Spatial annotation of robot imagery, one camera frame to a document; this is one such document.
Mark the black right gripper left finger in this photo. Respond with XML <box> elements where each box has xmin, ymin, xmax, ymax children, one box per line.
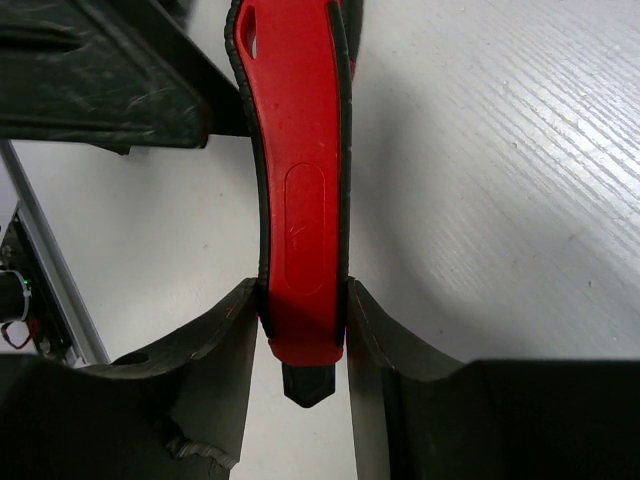
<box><xmin>1</xmin><ymin>279</ymin><xmax>257</xmax><ymax>479</ymax></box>

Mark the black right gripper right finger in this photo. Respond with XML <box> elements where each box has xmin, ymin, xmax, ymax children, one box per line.
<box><xmin>346</xmin><ymin>280</ymin><xmax>639</xmax><ymax>479</ymax></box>

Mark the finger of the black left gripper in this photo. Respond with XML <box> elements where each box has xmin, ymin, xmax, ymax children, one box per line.
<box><xmin>1</xmin><ymin>1</ymin><xmax>249</xmax><ymax>155</ymax></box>

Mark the red folding knife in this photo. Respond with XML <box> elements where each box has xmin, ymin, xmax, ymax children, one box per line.
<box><xmin>224</xmin><ymin>1</ymin><xmax>353</xmax><ymax>408</ymax></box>

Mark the aluminium frame rail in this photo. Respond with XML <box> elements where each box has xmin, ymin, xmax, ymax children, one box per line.
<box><xmin>1</xmin><ymin>140</ymin><xmax>110</xmax><ymax>364</ymax></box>

